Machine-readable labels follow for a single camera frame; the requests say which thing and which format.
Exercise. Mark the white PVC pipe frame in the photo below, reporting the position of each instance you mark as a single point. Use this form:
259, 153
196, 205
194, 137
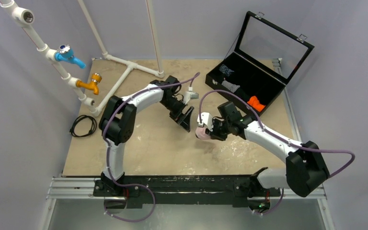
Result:
24, 18

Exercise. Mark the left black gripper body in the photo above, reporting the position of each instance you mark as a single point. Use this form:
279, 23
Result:
175, 107

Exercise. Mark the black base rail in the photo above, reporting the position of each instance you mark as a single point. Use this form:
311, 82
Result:
234, 190

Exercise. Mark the orange faucet tap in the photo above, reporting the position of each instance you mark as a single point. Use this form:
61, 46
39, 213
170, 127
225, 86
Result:
92, 85

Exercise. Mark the pink underwear navy trim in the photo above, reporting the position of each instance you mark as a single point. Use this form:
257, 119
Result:
202, 133

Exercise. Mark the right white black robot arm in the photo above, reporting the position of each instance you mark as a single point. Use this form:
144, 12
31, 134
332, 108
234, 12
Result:
305, 168

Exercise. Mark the grey striped rolled sock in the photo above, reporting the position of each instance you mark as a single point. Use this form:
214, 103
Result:
230, 86

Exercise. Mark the dark patterned rolled sock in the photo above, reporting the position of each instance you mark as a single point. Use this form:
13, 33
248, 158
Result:
225, 70

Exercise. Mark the orange rolled cloth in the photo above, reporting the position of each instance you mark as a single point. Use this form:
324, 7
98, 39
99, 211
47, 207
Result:
255, 104

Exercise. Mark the aluminium frame rails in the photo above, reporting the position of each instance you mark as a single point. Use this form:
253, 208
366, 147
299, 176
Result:
82, 188

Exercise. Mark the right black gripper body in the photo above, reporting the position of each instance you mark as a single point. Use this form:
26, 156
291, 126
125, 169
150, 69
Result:
216, 129

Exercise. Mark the black box with glass lid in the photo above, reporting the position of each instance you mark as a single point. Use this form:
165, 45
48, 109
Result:
264, 60

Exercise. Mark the blue faucet tap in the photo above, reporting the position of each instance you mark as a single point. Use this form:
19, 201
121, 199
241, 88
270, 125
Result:
65, 53

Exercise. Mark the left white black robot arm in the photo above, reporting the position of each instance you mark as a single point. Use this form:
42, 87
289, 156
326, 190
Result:
118, 121

